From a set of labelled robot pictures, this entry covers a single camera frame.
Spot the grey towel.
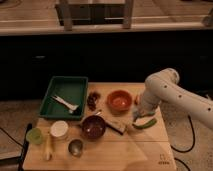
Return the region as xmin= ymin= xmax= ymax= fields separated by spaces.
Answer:
xmin=133 ymin=111 xmax=155 ymax=122

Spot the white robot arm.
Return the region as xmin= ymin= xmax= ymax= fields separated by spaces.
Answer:
xmin=138 ymin=68 xmax=213 ymax=130

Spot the orange red bowl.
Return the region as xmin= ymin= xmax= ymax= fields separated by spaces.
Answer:
xmin=106 ymin=90 xmax=132 ymax=112

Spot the dark maroon bowl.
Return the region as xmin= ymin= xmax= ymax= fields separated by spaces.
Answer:
xmin=82 ymin=115 xmax=106 ymax=140

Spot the small yellow fruit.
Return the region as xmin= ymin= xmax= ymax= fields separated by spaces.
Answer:
xmin=134 ymin=95 xmax=139 ymax=105

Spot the green pepper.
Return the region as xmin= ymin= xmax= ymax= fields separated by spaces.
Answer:
xmin=132 ymin=118 xmax=157 ymax=130

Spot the bunch of dark grapes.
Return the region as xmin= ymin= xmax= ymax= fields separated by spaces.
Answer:
xmin=87 ymin=91 xmax=101 ymax=111

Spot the small metal cup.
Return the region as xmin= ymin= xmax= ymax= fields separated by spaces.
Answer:
xmin=68 ymin=139 xmax=83 ymax=157

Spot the green plastic tray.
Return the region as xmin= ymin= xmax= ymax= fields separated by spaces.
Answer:
xmin=39 ymin=76 xmax=88 ymax=121

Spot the white round container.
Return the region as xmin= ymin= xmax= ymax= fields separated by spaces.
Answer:
xmin=50 ymin=120 xmax=69 ymax=139

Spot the yellow banana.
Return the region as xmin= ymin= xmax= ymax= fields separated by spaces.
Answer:
xmin=44 ymin=134 xmax=53 ymax=161

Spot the light green cup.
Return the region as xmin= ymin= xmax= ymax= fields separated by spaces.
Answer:
xmin=26 ymin=128 xmax=43 ymax=145

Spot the black cable right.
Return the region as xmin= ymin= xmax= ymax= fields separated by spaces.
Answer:
xmin=171 ymin=114 xmax=198 ymax=171

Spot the wooden stool frame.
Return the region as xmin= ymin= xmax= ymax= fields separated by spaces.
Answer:
xmin=55 ymin=0 xmax=134 ymax=31

